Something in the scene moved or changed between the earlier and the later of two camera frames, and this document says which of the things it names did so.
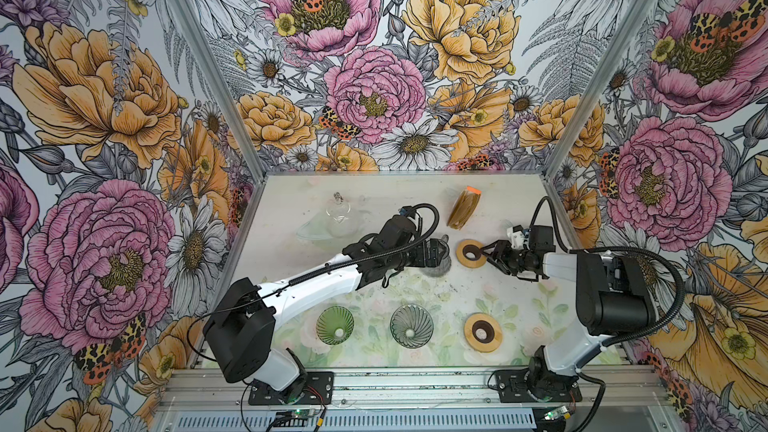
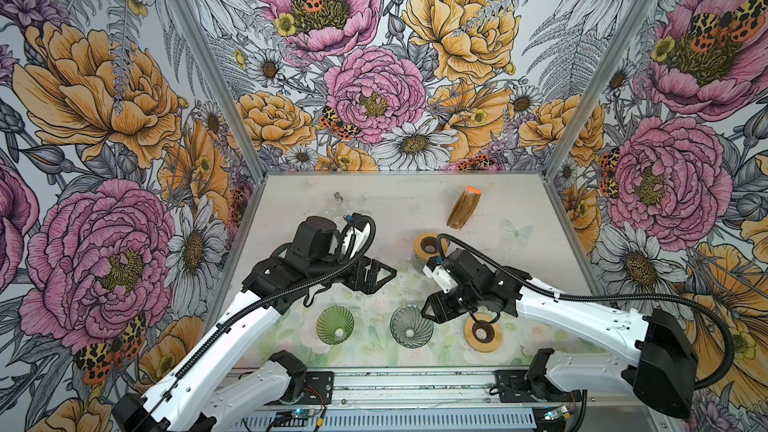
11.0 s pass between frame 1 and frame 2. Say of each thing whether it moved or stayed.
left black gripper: moved
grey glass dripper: stayed
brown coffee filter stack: stayed
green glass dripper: stayed
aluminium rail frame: stayed
